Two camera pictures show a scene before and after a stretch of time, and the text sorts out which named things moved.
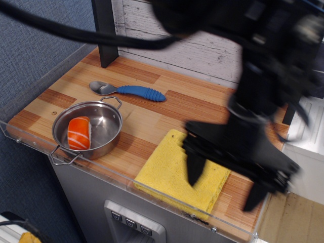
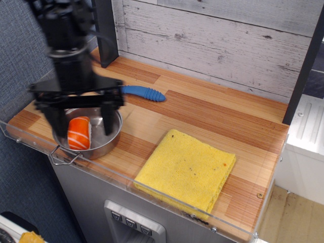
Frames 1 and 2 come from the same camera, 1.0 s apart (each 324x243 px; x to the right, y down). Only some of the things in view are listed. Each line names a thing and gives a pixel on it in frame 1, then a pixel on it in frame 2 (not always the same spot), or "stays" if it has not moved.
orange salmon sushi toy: (79, 132) stays
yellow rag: (165, 176) stays
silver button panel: (124, 226) stays
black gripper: (244, 146) to (76, 87)
